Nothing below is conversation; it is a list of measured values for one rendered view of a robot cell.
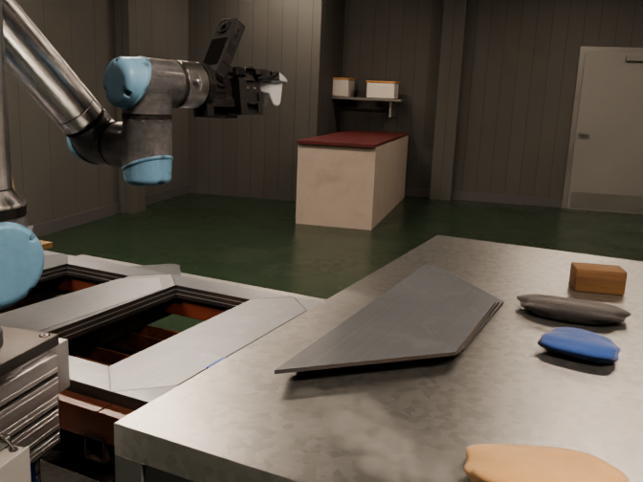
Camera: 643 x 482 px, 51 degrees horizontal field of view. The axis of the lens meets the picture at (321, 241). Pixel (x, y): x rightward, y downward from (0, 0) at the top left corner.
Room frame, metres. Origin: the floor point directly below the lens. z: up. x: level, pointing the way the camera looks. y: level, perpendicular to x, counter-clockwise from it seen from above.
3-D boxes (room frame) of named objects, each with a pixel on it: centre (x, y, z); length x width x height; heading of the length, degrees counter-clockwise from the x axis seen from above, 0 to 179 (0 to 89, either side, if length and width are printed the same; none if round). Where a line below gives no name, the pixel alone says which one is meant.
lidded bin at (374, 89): (9.63, -0.76, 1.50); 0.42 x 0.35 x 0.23; 76
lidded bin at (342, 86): (9.79, -0.13, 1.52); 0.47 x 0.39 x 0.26; 76
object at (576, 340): (1.00, -0.41, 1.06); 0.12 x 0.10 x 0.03; 61
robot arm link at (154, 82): (1.06, 0.28, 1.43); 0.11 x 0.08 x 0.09; 140
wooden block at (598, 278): (1.37, -0.58, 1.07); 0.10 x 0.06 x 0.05; 82
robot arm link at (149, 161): (1.07, 0.29, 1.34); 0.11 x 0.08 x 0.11; 50
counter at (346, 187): (8.50, -0.43, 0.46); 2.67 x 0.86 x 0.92; 166
